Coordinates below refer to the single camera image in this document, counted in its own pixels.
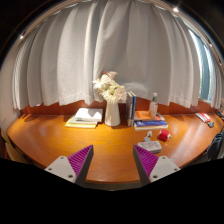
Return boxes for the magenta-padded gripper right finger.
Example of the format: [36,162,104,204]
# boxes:
[132,143,182,187]

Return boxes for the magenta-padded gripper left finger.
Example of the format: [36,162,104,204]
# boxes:
[44,144,95,188]

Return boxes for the red and white charger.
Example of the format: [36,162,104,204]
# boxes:
[157,129,172,142]

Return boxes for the grey white power strip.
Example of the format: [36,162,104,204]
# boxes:
[137,139,163,154]

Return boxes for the yellow book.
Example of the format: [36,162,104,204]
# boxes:
[64,115,99,129]

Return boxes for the blue flat book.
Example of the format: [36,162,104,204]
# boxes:
[133,119,169,131]

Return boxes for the dark chair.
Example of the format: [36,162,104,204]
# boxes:
[0,128,29,164]

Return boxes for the orange book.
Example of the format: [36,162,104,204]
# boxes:
[134,110,166,122]

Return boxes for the black backpack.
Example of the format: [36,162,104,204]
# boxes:
[206,130,224,161]

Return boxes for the white book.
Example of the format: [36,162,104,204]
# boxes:
[74,107,104,123]

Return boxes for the clear bottle green cap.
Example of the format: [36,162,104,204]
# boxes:
[148,92,159,118]

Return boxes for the red booklet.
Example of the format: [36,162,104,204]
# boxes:
[195,112,212,123]

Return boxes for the blue upright book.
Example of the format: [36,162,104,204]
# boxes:
[130,90,137,121]

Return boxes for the white ceramic vase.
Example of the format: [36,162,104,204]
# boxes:
[104,99,122,127]

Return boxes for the white flower bouquet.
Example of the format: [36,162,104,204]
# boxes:
[92,70,128,104]

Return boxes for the window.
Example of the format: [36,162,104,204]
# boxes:
[189,29,212,101]

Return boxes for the white curtain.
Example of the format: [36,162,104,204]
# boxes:
[0,0,224,128]

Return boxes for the ceiling lights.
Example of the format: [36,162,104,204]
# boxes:
[18,5,224,68]

